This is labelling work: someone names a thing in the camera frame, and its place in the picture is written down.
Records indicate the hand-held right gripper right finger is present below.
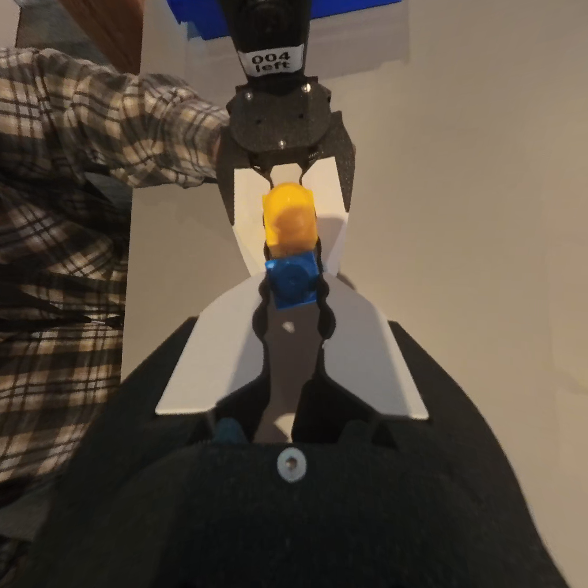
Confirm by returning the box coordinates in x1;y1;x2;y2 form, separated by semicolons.
315;272;430;421

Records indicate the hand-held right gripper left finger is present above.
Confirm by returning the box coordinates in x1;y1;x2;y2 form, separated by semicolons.
155;276;269;416

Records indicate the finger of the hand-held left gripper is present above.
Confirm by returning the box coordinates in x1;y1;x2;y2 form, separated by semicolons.
301;156;352;276
232;166;272;276

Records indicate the yellow two-stud block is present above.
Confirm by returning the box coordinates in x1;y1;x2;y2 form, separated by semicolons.
261;182;319;258

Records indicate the blue mega block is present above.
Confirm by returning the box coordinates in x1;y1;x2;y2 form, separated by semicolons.
265;254;321;313

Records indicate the blue plastic bin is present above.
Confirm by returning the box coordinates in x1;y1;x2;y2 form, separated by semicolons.
165;0;405;42

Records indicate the person's left forearm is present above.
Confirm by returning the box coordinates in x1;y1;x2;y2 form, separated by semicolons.
0;46;230;483

